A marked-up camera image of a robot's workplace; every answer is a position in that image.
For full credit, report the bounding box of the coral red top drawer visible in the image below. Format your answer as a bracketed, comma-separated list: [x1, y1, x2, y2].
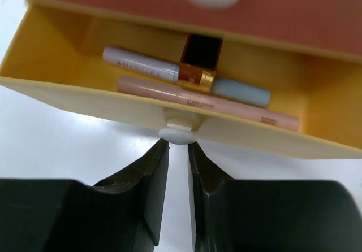
[37, 0, 361, 62]

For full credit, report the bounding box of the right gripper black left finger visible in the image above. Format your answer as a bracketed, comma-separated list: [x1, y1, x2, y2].
[1, 140, 169, 251]

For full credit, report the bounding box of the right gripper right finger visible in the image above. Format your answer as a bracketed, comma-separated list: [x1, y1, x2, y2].
[188, 143, 361, 251]

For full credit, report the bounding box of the light blue mascara tube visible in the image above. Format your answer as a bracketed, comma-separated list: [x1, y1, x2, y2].
[102, 46, 271, 108]

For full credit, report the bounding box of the black gold lipstick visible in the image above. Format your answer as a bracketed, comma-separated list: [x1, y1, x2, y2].
[176, 34, 223, 93]

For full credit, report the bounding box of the pink concealer stick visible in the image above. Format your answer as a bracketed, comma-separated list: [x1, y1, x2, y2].
[117, 75, 299, 131]

